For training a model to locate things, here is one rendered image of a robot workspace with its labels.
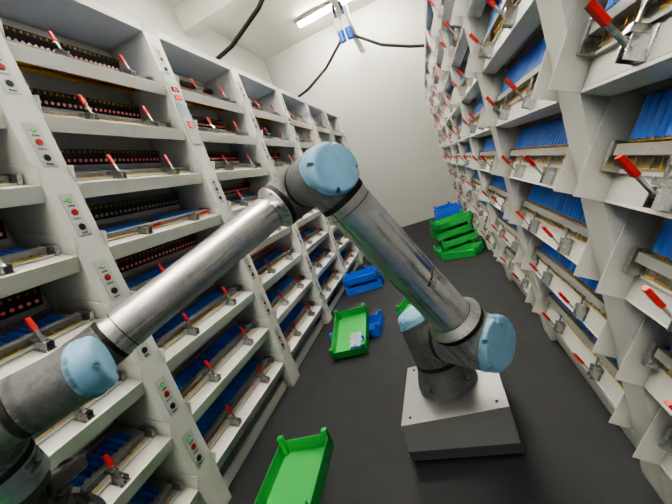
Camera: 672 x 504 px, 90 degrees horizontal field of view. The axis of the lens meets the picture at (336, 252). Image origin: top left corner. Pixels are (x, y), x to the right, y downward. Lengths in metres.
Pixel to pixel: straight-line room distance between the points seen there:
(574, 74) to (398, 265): 0.46
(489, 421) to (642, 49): 0.88
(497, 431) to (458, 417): 0.11
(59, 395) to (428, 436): 0.90
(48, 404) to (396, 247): 0.65
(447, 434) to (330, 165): 0.82
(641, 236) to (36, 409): 0.98
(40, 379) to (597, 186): 0.91
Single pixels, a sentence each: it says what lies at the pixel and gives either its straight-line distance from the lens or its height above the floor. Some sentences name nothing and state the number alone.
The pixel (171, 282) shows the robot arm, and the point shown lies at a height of 0.81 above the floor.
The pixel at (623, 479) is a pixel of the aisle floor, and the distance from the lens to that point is 1.18.
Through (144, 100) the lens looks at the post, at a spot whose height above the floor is 1.53.
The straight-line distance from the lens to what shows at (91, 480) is 1.22.
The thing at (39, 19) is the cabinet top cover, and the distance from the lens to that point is 1.77.
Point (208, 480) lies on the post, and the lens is 1.41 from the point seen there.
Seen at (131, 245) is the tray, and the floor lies 0.93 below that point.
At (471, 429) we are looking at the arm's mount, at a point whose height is 0.12.
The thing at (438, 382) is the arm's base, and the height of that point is 0.22.
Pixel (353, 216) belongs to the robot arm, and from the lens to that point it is 0.73.
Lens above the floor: 0.87
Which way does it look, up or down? 10 degrees down
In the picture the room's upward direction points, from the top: 20 degrees counter-clockwise
